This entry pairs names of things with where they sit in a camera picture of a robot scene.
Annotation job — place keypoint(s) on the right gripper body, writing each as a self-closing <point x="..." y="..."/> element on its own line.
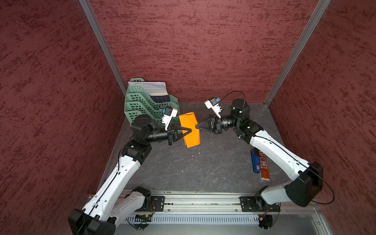
<point x="218" y="126"/>

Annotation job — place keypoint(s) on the blue flat box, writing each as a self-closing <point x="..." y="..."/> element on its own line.
<point x="255" y="160"/>

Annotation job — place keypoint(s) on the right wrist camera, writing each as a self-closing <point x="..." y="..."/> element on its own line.
<point x="214" y="105"/>

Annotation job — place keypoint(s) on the green file organizer rack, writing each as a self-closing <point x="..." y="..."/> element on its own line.
<point x="139" y="102"/>

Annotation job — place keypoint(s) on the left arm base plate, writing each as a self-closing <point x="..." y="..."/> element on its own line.
<point x="153" y="204"/>

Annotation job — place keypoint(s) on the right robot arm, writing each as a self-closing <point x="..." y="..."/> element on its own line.
<point x="306" y="179"/>

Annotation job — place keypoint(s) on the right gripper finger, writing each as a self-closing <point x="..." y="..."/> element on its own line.
<point x="203" y="128"/>
<point x="205" y="124"/>

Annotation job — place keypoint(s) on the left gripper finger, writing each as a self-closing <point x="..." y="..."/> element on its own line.
<point x="182" y="128"/>
<point x="182" y="134"/>

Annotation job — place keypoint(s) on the right corner aluminium post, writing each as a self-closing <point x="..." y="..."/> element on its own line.
<point x="312" y="23"/>

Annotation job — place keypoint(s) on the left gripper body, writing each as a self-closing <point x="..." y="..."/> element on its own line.
<point x="170" y="136"/>

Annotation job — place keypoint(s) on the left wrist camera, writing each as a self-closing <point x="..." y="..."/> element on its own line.
<point x="169" y="114"/>

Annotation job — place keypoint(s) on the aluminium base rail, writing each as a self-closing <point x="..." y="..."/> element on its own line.
<point x="220" y="203"/>

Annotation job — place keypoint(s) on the white papers in rack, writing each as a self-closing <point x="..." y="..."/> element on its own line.
<point x="152" y="88"/>

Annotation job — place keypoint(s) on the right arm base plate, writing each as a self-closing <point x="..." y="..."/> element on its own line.
<point x="257" y="204"/>

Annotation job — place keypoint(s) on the left corner aluminium post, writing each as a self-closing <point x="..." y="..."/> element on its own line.
<point x="90" y="15"/>

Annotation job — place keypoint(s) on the red flat box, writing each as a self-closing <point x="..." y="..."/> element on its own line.
<point x="264" y="170"/>

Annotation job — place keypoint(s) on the corner aluminium post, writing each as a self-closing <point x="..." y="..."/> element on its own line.
<point x="312" y="23"/>
<point x="90" y="15"/>

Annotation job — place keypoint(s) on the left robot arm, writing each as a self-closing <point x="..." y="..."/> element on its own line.
<point x="102" y="214"/>

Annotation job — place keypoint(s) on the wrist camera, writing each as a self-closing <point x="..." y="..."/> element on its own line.
<point x="169" y="114"/>
<point x="214" y="105"/>

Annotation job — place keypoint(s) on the dark notebook in rack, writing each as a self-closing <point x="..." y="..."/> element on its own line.
<point x="161" y="99"/>

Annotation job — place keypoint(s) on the white vented cable duct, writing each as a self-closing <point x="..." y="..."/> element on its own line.
<point x="197" y="219"/>

